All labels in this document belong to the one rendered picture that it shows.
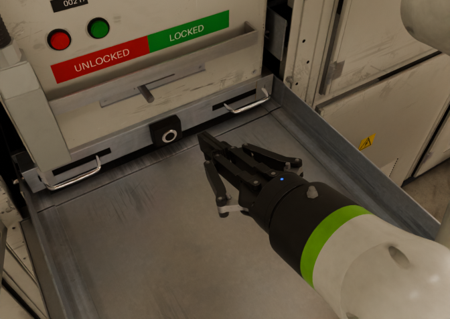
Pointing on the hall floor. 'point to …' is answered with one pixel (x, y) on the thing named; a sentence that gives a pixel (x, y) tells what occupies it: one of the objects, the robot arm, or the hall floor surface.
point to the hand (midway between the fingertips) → (213, 149)
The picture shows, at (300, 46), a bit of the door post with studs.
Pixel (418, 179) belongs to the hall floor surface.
